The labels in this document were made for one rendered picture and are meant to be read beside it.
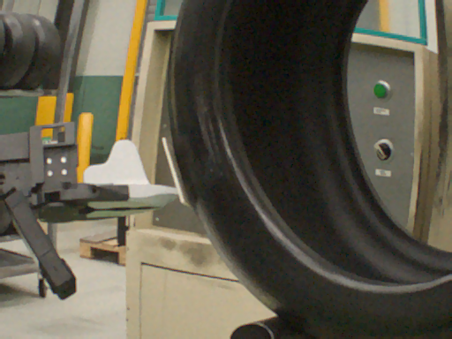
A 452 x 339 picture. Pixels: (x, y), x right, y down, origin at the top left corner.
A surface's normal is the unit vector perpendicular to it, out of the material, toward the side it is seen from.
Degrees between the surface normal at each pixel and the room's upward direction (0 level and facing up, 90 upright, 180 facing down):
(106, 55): 90
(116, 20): 90
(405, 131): 90
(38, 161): 71
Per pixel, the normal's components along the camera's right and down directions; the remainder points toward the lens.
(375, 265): 0.12, -0.67
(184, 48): -0.65, -0.01
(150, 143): 0.86, 0.10
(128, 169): 0.22, -0.28
